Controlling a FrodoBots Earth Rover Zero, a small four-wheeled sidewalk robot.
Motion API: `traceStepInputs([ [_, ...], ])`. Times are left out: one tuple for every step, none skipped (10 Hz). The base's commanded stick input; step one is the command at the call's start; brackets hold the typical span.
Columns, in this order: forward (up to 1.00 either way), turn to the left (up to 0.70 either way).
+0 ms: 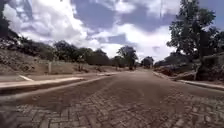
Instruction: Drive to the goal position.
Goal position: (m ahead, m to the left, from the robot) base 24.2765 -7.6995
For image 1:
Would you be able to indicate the row of trees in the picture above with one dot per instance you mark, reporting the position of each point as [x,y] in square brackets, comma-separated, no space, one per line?
[73,53]

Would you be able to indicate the pale concrete side strip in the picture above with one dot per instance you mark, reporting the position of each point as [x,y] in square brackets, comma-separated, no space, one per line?
[40,77]

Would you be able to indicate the earth bank with bushes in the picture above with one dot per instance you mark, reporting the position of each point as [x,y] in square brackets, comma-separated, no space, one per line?
[180,68]

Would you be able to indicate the pale short post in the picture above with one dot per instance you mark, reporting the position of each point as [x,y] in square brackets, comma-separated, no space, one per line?
[50,67]

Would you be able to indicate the pale concrete kerb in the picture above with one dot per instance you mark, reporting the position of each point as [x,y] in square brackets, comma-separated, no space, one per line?
[43,82]
[196,83]

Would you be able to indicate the grey brick paved road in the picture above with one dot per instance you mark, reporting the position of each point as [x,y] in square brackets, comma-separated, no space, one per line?
[126,96]

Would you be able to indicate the dry earth slope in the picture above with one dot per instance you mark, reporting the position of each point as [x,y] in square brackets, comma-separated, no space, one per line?
[20,63]

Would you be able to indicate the large dark tree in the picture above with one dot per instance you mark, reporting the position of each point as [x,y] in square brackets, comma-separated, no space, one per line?
[195,30]

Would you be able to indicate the tall tree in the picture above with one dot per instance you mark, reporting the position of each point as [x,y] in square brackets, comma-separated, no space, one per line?
[128,55]

